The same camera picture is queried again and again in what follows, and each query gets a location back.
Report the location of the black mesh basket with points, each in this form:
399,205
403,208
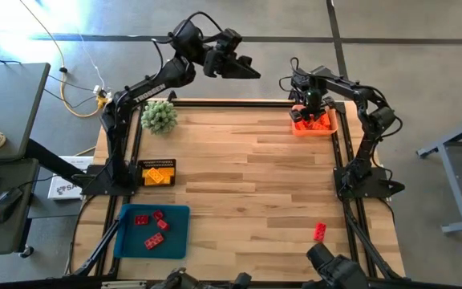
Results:
156,163

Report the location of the black metal rig frame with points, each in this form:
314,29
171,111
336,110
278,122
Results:
235,104

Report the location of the white printed box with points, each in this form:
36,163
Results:
60,188

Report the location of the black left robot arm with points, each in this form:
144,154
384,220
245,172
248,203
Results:
151,90

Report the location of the black computer mouse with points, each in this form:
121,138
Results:
4,206

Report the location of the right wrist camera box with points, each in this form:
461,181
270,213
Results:
300,82

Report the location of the long orange toy brick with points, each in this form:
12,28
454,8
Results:
322,125

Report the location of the orange translucent plastic bin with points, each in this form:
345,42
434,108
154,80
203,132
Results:
295,132

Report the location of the green potted plant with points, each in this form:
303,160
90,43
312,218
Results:
159,117

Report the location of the long red toy brick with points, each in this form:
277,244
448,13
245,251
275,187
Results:
154,241

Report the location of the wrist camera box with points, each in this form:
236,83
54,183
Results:
229,38
300,82

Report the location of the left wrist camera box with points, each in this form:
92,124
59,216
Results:
229,38

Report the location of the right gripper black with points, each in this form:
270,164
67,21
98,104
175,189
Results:
313,102

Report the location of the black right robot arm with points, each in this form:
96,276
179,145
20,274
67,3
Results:
365,156

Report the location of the dark gray desk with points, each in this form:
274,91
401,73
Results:
6,237

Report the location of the black caster wheel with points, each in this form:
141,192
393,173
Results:
26,252

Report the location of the yellow power plug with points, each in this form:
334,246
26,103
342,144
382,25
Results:
102,101

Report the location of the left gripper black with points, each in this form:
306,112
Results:
219,62

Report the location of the silver metal bracket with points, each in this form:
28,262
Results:
124,285

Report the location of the black diagonal support beam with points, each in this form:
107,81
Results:
42,154

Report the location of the blue plastic tray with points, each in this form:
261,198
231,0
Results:
175,245

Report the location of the gray metal desk frame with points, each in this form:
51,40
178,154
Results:
451,176

